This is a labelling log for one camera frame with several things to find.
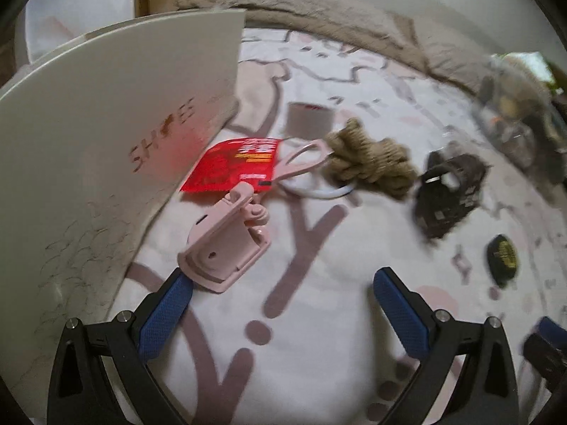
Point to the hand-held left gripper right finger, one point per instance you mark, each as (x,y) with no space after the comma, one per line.
(401,314)

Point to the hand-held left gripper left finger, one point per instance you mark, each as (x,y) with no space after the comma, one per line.
(166,314)

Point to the red snack packet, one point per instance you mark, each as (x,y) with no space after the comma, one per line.
(230,166)

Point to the clear bag of things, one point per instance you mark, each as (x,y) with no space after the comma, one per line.
(518,110)

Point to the bunny print bedsheet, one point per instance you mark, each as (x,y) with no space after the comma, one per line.
(336,318)

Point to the beige fluffy blanket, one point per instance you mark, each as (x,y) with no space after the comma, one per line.
(332,13)

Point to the pink hole punch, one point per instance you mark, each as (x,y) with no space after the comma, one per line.
(221,248)

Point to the white paper bag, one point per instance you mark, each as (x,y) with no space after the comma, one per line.
(79,13)

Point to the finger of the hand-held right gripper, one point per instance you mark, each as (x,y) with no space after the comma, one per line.
(553,328)
(545,358)

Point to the black hair claw clip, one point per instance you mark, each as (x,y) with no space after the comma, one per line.
(452,186)

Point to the white tape roll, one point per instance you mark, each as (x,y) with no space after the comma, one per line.
(308,119)

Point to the white cardboard box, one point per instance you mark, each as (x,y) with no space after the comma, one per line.
(110,119)

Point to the black round tin gold label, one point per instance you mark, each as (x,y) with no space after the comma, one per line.
(502,256)

